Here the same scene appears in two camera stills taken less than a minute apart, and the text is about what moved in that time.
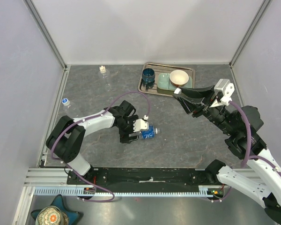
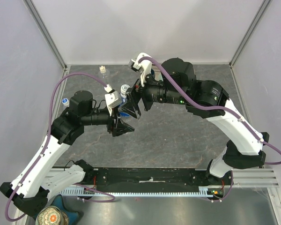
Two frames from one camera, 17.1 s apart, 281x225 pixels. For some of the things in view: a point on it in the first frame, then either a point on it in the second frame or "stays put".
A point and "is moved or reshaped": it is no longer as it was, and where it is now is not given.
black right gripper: x=198 y=108 to x=137 y=92
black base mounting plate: x=144 y=176 stays put
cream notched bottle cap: x=102 y=69 stays put
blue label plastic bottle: x=149 y=134 is moved or reshaped
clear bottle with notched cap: x=104 y=75 stays put
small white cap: x=178 y=91 is moved or reshaped
